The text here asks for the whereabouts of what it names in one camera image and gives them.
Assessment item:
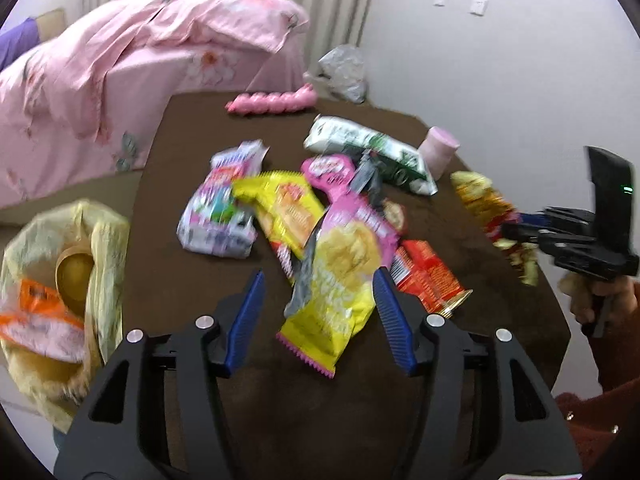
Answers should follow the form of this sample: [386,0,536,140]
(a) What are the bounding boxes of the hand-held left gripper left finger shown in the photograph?
[52,269,268,480]

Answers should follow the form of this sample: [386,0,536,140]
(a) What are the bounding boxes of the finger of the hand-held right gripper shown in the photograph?
[519,206,597,232]
[500,222,547,250]

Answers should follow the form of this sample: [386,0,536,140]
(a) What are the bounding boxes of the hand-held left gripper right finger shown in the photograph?
[374,266,584,480]

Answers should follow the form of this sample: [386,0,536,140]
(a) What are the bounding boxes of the gold candy wrapper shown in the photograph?
[450,170,541,287]

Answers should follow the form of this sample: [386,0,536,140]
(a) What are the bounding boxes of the red snack packet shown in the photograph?
[390,240,473,320]

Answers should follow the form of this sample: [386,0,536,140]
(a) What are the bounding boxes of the pink and yellow chips packet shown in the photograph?
[276,154,401,378]

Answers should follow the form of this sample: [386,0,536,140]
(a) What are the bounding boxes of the pink cartoon tissue packet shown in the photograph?
[176,140,268,260]

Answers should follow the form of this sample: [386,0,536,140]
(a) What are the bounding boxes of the yellow snack packet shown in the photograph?
[232,171,326,286]

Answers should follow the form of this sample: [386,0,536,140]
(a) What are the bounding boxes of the yellow bag-lined waste bin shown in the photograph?
[0,199,132,433]

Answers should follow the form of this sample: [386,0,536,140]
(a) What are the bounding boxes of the person's right forearm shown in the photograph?
[590,307,640,398]

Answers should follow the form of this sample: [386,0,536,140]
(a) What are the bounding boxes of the person's right hand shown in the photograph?
[557,272,640,331]

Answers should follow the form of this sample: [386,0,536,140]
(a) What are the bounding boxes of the small beige snack packet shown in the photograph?
[382,199,408,236]

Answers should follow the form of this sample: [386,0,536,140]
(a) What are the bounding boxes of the pink cup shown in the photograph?
[417,126,461,181]

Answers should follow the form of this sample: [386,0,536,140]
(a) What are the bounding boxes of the black foil wrapper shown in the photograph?
[350,150,386,206]

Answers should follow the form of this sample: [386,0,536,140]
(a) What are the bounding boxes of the person's red sweater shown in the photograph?
[552,390,628,461]

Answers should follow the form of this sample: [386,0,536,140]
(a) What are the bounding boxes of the white and green packet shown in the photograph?
[304,116,438,197]

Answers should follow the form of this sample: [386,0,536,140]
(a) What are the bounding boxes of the orange and white packet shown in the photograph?
[0,279,86,363]

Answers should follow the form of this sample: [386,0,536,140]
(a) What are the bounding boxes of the pink caterpillar toy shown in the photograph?
[225,85,317,118]

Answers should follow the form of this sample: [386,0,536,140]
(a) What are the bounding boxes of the white plastic bag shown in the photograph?
[305,44,371,105]

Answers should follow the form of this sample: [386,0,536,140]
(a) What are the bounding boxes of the pink floral duvet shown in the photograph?
[0,0,311,208]

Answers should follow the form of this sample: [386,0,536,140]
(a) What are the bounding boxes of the purple pillow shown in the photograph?
[0,17,41,71]

